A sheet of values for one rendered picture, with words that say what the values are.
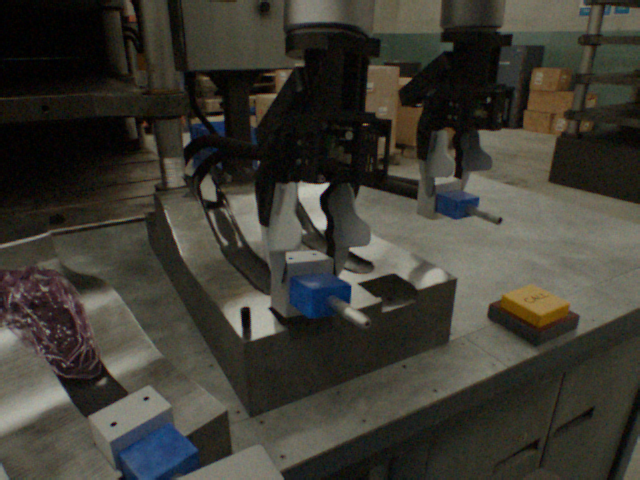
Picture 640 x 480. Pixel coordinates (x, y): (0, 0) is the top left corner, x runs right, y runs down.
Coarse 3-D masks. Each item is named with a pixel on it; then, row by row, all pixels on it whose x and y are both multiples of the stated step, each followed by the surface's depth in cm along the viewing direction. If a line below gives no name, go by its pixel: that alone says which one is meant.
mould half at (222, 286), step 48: (240, 192) 70; (192, 240) 62; (192, 288) 58; (240, 288) 52; (432, 288) 52; (240, 336) 43; (288, 336) 44; (336, 336) 48; (384, 336) 51; (432, 336) 55; (240, 384) 46; (288, 384) 47; (336, 384) 50
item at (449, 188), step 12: (420, 180) 67; (444, 180) 67; (456, 180) 67; (420, 192) 68; (444, 192) 66; (456, 192) 66; (420, 204) 69; (432, 204) 66; (444, 204) 65; (456, 204) 63; (468, 204) 64; (432, 216) 67; (444, 216) 68; (456, 216) 63; (468, 216) 65; (480, 216) 61; (492, 216) 60
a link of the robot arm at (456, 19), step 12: (444, 0) 55; (456, 0) 54; (468, 0) 53; (480, 0) 53; (492, 0) 53; (504, 0) 54; (444, 12) 56; (456, 12) 54; (468, 12) 54; (480, 12) 53; (492, 12) 54; (504, 12) 55; (444, 24) 56; (456, 24) 55; (468, 24) 54; (480, 24) 54; (492, 24) 54
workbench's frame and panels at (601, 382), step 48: (624, 336) 78; (480, 384) 52; (528, 384) 67; (576, 384) 78; (624, 384) 89; (384, 432) 46; (432, 432) 59; (480, 432) 68; (528, 432) 76; (576, 432) 86; (624, 432) 99
